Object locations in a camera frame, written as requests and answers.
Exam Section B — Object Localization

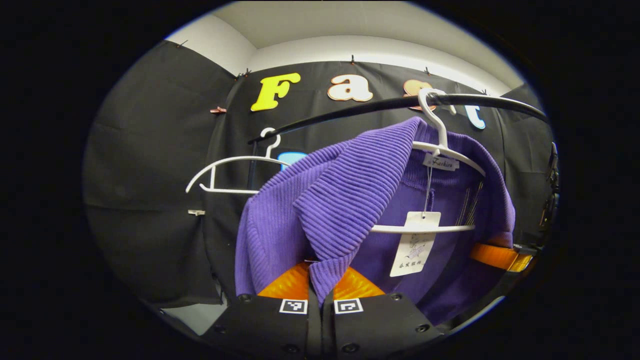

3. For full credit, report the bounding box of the white hanger with label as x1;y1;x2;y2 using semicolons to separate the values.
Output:
370;87;487;234

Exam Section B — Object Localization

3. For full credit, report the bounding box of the empty white hanger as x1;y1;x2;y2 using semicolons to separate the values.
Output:
185;127;291;195

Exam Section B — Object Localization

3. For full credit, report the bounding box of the black clothes rack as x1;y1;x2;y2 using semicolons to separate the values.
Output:
246;92;549;193

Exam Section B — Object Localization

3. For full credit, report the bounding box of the purple ribbed jacket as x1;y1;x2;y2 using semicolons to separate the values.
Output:
234;116;517;328

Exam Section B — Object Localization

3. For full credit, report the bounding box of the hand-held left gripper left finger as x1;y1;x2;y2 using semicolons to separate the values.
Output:
200;261;322;360

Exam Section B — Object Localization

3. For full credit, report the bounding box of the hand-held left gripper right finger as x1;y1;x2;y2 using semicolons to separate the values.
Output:
321;265;447;358

